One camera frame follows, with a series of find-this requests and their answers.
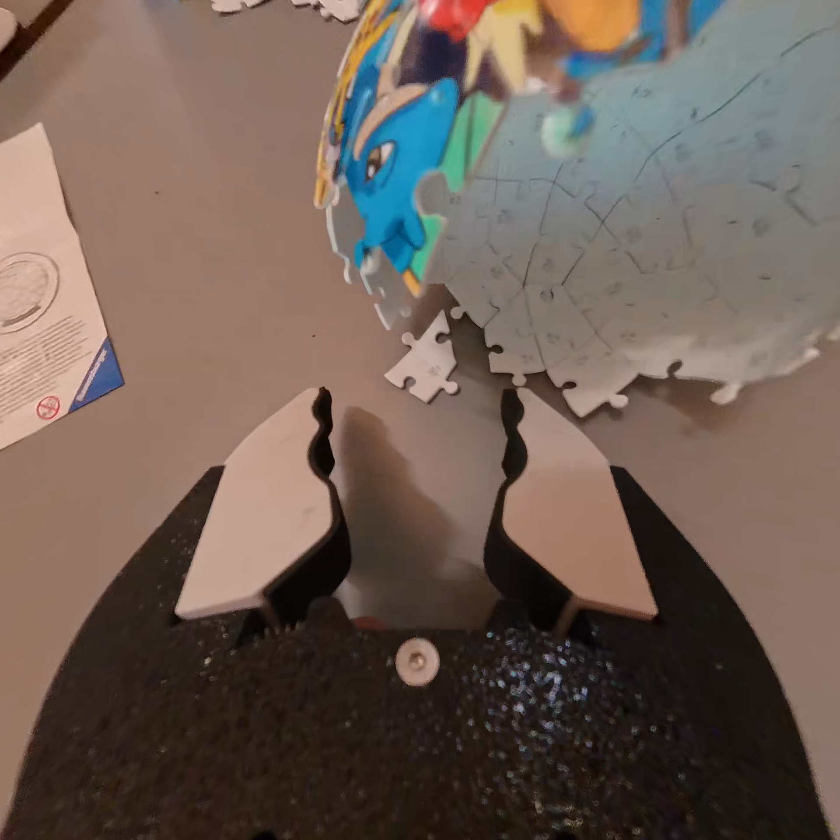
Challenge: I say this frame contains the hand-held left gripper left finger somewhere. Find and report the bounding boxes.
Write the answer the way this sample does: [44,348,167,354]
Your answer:
[175,387,350,627]

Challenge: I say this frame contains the colourful puzzle ball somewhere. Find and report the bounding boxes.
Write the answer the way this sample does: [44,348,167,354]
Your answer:
[314,0,840,417]

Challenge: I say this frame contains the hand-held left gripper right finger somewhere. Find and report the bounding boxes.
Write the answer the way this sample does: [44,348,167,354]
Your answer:
[484,388,659,634]

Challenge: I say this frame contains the pile of white puzzle pieces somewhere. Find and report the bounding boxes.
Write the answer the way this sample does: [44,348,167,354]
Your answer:
[210,0,371,24]

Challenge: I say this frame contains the puzzle instruction leaflet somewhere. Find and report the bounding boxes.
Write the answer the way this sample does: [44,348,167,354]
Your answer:
[0,123,126,452]

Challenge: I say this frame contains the white puzzle piece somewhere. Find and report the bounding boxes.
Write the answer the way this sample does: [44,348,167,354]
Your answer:
[384,311,460,403]

